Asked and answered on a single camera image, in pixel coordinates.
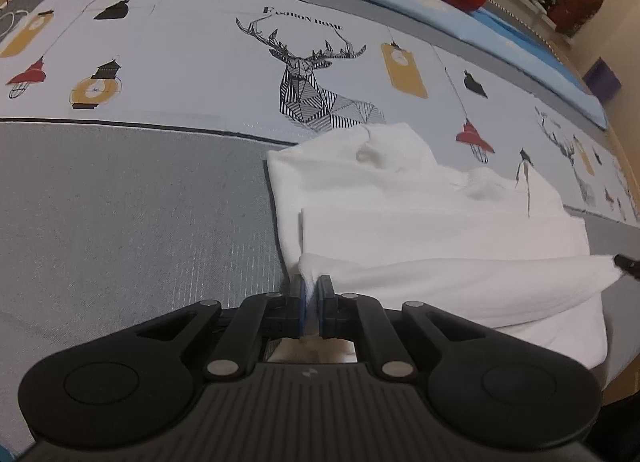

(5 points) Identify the purple box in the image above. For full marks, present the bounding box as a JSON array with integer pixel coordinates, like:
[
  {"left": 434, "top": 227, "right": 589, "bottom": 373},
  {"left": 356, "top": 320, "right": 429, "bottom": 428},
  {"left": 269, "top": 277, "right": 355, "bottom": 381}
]
[{"left": 582, "top": 57, "right": 624, "bottom": 104}]

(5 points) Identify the grey printed bed sheet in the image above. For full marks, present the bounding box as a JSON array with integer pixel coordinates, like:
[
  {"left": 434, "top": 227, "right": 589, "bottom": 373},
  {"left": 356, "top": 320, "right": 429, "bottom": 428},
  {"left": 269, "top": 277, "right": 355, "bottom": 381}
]
[{"left": 0, "top": 0, "right": 640, "bottom": 458}]

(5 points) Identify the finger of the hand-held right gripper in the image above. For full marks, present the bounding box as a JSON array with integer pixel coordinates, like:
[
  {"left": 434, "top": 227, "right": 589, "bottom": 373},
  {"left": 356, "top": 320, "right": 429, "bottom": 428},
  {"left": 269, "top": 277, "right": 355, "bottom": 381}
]
[{"left": 614, "top": 253, "right": 640, "bottom": 281}]

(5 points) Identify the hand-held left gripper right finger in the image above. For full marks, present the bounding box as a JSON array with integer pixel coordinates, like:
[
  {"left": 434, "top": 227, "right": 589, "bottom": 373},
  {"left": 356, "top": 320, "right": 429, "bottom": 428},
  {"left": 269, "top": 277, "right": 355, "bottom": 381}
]
[{"left": 316, "top": 275, "right": 489, "bottom": 384}]

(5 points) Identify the white long-sleeve shirt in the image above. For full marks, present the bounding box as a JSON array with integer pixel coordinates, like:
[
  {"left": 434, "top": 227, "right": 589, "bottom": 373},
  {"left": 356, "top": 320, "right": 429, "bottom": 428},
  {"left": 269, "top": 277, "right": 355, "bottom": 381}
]
[{"left": 265, "top": 122, "right": 622, "bottom": 369}]

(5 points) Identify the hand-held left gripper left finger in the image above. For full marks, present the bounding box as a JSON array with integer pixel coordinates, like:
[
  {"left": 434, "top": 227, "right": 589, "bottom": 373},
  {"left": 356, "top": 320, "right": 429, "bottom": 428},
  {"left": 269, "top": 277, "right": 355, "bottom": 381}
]
[{"left": 134, "top": 274, "right": 308, "bottom": 383}]

